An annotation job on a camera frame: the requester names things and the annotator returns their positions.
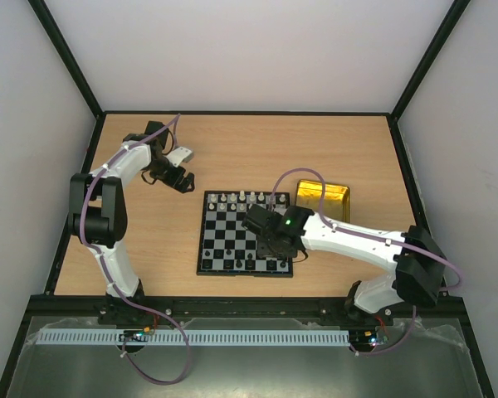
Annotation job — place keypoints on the white slotted cable duct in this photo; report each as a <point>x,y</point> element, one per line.
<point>198,338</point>

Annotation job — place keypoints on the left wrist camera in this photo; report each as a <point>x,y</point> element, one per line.
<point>180,155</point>

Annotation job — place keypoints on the black mounting rail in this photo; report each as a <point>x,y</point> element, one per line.
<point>325,311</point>

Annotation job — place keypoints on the black white chessboard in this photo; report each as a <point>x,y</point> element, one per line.
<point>222,229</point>

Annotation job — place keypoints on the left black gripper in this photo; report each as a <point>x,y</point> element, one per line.
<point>173,181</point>

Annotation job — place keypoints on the black frame enclosure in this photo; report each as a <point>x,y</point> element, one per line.
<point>50,304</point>

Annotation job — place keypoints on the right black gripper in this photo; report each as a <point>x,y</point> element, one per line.
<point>254,220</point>

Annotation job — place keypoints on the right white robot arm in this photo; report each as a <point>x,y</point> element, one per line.
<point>412,262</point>

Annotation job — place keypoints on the gold metal tin tray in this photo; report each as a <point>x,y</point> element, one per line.
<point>336,204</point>

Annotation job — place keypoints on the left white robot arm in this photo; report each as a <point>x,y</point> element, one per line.
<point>97,211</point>

